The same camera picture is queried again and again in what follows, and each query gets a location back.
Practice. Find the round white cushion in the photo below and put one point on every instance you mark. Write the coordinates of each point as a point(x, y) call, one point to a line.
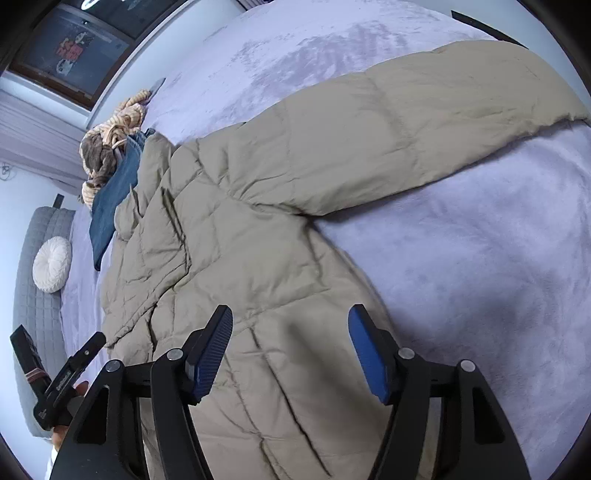
point(51, 264)

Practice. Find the beige puffer jacket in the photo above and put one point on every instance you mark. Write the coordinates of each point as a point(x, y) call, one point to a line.
point(277, 184)

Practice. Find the lavender fleece blanket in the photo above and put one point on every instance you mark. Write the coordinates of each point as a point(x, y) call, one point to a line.
point(461, 254)

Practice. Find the dark framed window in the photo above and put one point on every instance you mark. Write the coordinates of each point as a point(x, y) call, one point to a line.
point(111, 50)

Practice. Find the black wall socket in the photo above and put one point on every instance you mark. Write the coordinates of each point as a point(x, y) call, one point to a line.
point(58, 201)

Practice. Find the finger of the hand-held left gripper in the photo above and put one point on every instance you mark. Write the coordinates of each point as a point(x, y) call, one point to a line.
point(92, 344)

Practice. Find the white pleated curtain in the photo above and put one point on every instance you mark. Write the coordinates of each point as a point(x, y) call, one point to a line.
point(32, 138)

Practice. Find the brown furry garment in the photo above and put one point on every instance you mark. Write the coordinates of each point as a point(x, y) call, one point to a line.
point(97, 157)

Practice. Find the grey quilted headboard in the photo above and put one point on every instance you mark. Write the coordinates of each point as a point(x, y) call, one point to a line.
point(41, 309)

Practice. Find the blue jeans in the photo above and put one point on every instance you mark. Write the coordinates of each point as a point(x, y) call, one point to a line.
point(115, 194)

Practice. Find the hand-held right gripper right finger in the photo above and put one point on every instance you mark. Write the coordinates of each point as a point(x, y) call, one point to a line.
point(369, 355)

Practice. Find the black bed frame edge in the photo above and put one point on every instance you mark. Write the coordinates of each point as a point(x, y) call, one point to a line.
point(503, 36)

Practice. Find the orange striped cloth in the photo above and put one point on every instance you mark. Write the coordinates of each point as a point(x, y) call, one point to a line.
point(122, 122)

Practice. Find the grey flat device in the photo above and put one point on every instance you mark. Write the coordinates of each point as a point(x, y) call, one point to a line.
point(157, 88)

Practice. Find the person's left hand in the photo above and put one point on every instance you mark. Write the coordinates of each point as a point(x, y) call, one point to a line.
point(82, 388)

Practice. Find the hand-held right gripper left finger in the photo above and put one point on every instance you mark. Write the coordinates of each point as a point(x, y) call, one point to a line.
point(212, 355)

